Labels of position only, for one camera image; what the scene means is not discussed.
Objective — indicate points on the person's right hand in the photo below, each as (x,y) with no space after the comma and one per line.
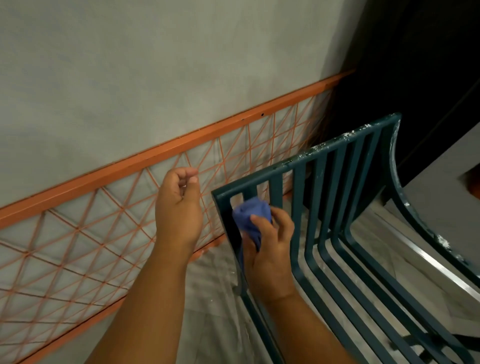
(272,266)

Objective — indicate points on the person's left hand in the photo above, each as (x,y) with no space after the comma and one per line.
(180,217)

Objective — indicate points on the blue cleaning cloth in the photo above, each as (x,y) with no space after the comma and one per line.
(247,213)

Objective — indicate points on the dark green metal slatted chair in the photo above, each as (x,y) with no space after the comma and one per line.
(318,151)

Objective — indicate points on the person's left forearm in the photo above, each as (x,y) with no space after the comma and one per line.
(142,318)

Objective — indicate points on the person's right forearm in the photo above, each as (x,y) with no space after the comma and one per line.
(307,333)

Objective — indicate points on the orange cushioned booth bench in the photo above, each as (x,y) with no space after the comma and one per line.
(442,195)

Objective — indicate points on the black partition panel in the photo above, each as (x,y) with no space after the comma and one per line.
(431,56)

